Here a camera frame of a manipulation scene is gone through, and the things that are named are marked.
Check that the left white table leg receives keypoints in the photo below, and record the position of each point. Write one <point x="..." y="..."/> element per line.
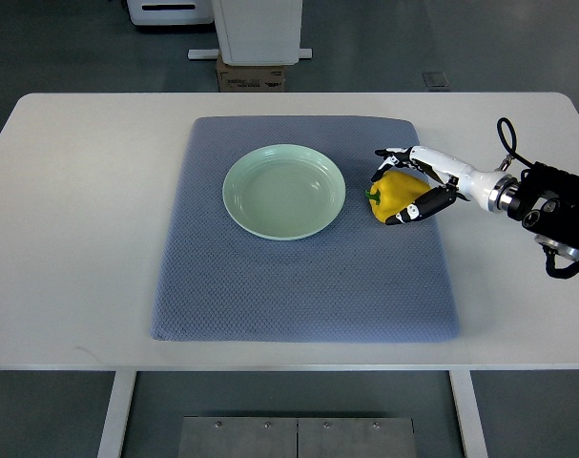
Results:
<point x="118" y="411"/>

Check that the white pedestal machine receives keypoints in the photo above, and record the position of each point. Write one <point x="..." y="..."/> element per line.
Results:
<point x="256" y="33"/>

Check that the light green plate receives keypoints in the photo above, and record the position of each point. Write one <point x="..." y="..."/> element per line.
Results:
<point x="284" y="192"/>

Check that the yellow bell pepper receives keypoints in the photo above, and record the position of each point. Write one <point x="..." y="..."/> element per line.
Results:
<point x="392" y="193"/>

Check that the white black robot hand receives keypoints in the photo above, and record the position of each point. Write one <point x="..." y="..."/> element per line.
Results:
<point x="455" y="179"/>

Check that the metal base plate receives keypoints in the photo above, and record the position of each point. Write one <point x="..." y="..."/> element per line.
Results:
<point x="296" y="437"/>

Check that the blue textured mat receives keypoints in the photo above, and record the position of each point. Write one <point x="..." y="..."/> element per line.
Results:
<point x="357" y="281"/>

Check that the cardboard box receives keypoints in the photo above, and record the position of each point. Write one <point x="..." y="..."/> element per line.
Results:
<point x="249" y="79"/>

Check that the white cabinet with slot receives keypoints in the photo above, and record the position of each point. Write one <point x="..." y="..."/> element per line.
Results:
<point x="170" y="13"/>

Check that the grey floor socket plate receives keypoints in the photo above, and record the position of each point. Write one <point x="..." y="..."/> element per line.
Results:
<point x="435" y="80"/>

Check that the white table leg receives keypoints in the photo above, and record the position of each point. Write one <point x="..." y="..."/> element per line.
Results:
<point x="118" y="411"/>
<point x="469" y="420"/>

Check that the right white table leg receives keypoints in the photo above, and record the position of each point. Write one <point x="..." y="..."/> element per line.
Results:
<point x="469" y="420"/>

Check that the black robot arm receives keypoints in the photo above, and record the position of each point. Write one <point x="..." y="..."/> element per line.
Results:
<point x="545" y="200"/>

